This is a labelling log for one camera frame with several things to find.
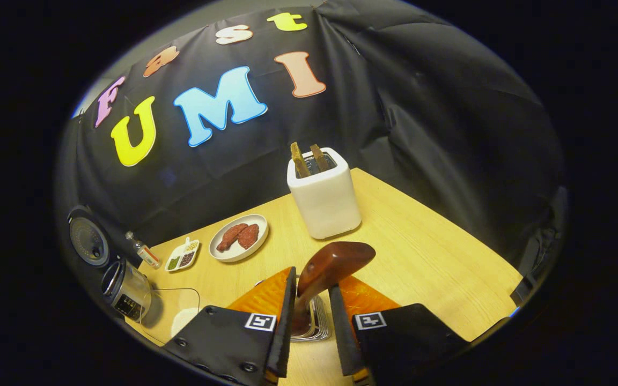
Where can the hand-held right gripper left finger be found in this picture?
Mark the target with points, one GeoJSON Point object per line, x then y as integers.
{"type": "Point", "coordinates": [286, 321]}

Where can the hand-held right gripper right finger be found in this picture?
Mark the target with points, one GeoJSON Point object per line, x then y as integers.
{"type": "Point", "coordinates": [339, 332]}

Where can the brown wooden spoon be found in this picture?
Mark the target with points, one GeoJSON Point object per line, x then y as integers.
{"type": "Point", "coordinates": [330, 265]}

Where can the white rice heap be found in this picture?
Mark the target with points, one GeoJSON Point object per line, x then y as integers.
{"type": "Point", "coordinates": [183, 321]}

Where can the grey rice cooker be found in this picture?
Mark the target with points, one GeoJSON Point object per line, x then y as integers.
{"type": "Point", "coordinates": [126, 292]}

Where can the red-brown meat piece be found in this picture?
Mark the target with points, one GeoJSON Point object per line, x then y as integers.
{"type": "Point", "coordinates": [229, 237]}
{"type": "Point", "coordinates": [250, 236]}

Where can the white round plate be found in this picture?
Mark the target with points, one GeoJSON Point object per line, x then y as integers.
{"type": "Point", "coordinates": [258, 225]}

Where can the clear glass tray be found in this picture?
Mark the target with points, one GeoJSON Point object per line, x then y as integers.
{"type": "Point", "coordinates": [175, 300]}

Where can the white divided bean dish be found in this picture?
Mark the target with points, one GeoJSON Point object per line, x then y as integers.
{"type": "Point", "coordinates": [183, 257]}

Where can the white toaster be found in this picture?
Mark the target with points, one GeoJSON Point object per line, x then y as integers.
{"type": "Point", "coordinates": [325, 203]}

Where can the small clear glass bottle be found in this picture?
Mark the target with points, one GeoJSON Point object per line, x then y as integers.
{"type": "Point", "coordinates": [147, 254]}

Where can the brown toast slice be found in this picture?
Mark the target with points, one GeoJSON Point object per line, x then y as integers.
{"type": "Point", "coordinates": [299, 161]}
{"type": "Point", "coordinates": [319, 158]}

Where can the black backdrop cloth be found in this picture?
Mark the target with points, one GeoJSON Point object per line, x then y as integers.
{"type": "Point", "coordinates": [421, 107]}

